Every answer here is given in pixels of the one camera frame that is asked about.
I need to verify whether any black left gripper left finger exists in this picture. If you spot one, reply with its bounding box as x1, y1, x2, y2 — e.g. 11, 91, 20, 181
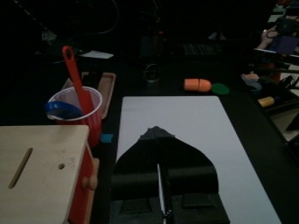
108, 125, 164, 224

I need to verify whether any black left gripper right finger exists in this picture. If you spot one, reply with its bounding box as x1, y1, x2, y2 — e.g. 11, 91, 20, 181
155, 125, 231, 224

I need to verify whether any white cutting board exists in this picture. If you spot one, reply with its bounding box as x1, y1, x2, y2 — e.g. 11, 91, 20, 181
116, 95, 283, 224

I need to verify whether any red plastic utensil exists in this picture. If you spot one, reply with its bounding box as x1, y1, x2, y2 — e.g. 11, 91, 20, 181
60, 45, 98, 116

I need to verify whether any brown wooden tray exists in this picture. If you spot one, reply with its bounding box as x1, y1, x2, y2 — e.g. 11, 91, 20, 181
60, 71, 118, 121

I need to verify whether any blue tape square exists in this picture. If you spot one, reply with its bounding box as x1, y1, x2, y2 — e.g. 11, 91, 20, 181
99, 133, 116, 144

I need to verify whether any small black cup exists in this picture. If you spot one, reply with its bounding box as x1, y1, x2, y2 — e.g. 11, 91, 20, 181
142, 63, 163, 85

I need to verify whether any blue plastic utensil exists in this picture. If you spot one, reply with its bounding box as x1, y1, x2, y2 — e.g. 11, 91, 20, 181
42, 100, 86, 121

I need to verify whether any red cup with white inside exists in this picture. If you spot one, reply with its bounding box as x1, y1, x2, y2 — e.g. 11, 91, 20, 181
46, 86, 106, 149

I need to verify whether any wooden box with red sides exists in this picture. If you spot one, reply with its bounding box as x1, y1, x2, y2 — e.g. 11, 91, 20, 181
0, 124, 100, 224

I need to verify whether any black panel with white text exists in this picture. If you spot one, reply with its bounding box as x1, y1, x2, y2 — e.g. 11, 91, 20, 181
180, 42, 228, 57

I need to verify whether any green toy carrot top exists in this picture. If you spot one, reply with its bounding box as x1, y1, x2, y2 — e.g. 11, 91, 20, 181
210, 82, 231, 96

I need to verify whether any yellow tape roll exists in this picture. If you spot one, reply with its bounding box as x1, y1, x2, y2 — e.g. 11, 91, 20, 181
257, 95, 277, 109

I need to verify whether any blue box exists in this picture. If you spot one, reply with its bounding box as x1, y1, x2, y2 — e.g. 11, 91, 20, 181
270, 34, 299, 56

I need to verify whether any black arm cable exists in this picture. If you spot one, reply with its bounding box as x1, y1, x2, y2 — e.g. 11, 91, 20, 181
78, 0, 120, 39

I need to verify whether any grey metal frame bracket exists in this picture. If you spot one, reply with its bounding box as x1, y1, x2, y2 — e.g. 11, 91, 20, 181
207, 31, 228, 41
42, 29, 59, 42

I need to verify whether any thin diagonal brace wire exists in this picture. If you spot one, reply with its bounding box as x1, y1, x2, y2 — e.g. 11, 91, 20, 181
12, 0, 51, 32

